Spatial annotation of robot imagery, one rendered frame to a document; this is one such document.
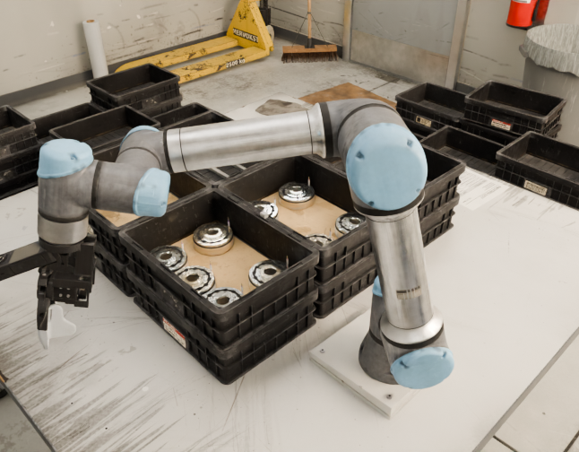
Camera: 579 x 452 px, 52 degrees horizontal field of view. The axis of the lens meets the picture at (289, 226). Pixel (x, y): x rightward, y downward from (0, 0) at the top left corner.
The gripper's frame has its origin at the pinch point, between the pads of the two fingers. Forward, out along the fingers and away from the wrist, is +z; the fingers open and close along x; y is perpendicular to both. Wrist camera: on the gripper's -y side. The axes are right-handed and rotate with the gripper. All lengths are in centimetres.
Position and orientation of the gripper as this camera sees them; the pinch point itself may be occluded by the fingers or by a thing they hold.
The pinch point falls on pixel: (46, 331)
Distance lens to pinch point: 113.7
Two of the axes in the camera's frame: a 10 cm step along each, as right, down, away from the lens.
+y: 9.7, 1.2, 2.2
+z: -2.1, 8.7, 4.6
